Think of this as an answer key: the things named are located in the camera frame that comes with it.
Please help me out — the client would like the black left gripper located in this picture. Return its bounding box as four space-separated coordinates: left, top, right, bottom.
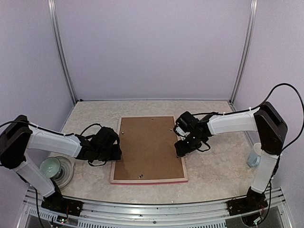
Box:
95 144 122 162

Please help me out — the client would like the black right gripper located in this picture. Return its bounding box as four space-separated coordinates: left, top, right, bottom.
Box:
175 133 204 158

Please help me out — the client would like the brown cardboard backing board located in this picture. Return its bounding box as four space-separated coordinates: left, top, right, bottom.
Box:
113 117 185 180

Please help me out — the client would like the pink wooden picture frame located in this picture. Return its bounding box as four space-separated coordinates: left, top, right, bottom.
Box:
110 115 189 185

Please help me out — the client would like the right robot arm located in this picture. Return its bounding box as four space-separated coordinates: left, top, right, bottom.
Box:
173 102 287 215

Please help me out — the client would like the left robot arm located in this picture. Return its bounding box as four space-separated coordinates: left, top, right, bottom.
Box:
0 115 122 216

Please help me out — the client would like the green ceramic bowl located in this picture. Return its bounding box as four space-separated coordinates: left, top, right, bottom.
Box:
39 157 61 178

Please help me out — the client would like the light blue ceramic mug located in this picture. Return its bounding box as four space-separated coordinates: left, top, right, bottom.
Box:
247 142 262 167

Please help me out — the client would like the aluminium front rail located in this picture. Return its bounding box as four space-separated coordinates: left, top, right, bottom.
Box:
16 189 293 228

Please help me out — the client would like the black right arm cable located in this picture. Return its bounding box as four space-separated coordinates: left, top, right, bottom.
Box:
192 83 304 152

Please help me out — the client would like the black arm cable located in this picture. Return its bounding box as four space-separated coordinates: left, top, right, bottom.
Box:
0 121 105 167
192 83 304 152

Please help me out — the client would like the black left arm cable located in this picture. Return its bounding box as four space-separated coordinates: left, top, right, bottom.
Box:
0 121 105 167

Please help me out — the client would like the right aluminium corner post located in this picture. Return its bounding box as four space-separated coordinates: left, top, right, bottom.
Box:
229 0 258 105

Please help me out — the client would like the aluminium corner post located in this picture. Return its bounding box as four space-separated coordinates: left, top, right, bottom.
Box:
47 0 78 105
229 0 258 105

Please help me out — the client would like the left aluminium corner post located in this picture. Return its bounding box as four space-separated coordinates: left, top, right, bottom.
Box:
47 0 78 105

